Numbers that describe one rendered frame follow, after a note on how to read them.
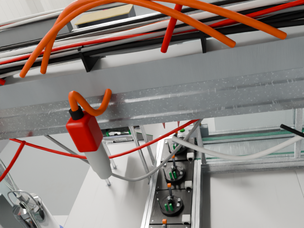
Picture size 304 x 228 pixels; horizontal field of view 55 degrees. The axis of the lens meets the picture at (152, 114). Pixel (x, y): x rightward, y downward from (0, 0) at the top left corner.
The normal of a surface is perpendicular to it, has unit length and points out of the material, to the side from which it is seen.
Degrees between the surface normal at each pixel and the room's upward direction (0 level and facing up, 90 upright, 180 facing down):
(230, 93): 90
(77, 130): 90
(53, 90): 90
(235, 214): 0
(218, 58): 90
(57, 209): 0
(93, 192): 0
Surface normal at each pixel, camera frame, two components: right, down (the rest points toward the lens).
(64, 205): -0.24, -0.80
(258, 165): -0.15, 0.58
